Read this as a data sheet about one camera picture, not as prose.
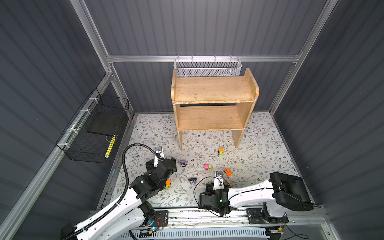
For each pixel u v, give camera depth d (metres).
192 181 0.81
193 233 0.70
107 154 0.66
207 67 0.91
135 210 0.62
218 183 0.71
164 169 0.55
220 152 0.95
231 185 0.82
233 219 0.74
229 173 0.87
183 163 0.89
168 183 0.83
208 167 0.89
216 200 0.61
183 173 0.89
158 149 0.65
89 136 0.72
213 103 0.69
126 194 0.49
